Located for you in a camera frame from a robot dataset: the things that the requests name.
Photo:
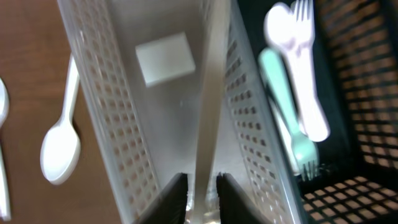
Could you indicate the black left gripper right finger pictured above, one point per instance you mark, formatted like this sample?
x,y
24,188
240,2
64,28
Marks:
x,y
235,205

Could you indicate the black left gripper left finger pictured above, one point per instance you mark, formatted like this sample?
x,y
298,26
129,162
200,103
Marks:
x,y
170,208

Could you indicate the mint green plastic fork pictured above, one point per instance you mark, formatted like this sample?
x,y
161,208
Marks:
x,y
275,79

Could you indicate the white plastic spoon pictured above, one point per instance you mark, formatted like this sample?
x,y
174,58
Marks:
x,y
61,146
279,33
212,94

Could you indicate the white label in basket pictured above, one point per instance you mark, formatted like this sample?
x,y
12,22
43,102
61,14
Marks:
x,y
165,59

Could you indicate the clear perforated plastic basket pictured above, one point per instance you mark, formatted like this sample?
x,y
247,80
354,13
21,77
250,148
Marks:
x,y
146,135

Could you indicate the dark green perforated basket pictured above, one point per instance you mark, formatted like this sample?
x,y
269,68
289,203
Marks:
x,y
355,54

